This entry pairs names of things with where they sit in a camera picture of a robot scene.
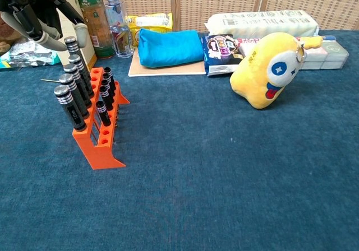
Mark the orange battery rack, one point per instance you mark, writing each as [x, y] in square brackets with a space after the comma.
[106, 155]

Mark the clear water bottle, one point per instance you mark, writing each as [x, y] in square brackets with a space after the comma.
[116, 18]

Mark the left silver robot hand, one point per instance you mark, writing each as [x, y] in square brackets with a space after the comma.
[31, 7]

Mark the white paper roll pack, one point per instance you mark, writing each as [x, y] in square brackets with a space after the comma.
[261, 22]

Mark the yellow plush toy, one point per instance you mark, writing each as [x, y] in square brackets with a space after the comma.
[258, 74]

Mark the beige flat board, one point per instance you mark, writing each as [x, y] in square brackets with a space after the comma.
[168, 70]

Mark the silver wet wipes pack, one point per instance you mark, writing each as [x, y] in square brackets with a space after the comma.
[25, 56]

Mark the folded blue cloth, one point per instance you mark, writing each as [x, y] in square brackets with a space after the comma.
[168, 48]

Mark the yellow snack bag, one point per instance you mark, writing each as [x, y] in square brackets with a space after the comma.
[151, 21]

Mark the dark purple pad pack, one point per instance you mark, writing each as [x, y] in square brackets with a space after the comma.
[221, 52]

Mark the blue carpet table cover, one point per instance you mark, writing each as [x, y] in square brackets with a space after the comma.
[196, 178]

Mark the green tea bottle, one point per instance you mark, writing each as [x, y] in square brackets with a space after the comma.
[95, 18]

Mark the black silver screwdriver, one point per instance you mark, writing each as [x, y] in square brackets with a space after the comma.
[50, 80]
[71, 45]

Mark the brown capybara plush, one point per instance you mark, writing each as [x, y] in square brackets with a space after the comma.
[5, 38]

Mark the plastic food wrap box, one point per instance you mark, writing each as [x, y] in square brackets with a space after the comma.
[246, 41]

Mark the tall yellow cardboard box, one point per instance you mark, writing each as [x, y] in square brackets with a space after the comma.
[90, 53]

